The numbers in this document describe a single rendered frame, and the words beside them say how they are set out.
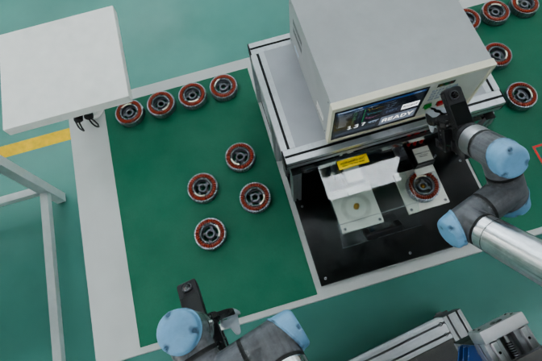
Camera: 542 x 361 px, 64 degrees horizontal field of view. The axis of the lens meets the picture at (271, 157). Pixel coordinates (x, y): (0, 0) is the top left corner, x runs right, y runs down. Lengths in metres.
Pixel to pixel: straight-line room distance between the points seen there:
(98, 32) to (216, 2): 1.69
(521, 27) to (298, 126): 1.17
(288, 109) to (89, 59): 0.62
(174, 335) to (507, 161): 0.72
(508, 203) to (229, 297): 0.92
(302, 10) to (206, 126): 0.69
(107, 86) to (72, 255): 1.40
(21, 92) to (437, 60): 1.18
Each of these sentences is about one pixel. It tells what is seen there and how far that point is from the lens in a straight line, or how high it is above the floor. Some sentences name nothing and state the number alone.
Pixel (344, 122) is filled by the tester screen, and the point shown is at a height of 1.22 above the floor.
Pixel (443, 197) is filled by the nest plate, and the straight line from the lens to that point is 1.64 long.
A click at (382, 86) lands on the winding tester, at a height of 1.32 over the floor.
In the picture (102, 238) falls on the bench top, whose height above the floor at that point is 0.75.
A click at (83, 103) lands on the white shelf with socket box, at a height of 1.21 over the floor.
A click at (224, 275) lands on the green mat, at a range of 1.56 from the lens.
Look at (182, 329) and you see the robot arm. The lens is 0.80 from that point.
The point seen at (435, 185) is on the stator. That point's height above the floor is 0.82.
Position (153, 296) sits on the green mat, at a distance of 1.61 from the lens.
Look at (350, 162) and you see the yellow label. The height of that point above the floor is 1.07.
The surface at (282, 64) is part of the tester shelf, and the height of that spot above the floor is 1.11.
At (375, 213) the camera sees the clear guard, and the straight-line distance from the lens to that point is 1.27.
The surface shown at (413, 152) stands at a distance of 1.52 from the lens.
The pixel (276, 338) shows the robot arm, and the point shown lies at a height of 1.49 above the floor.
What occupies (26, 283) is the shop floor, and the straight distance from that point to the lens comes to 2.70.
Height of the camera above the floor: 2.28
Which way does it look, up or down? 68 degrees down
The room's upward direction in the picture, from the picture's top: 9 degrees counter-clockwise
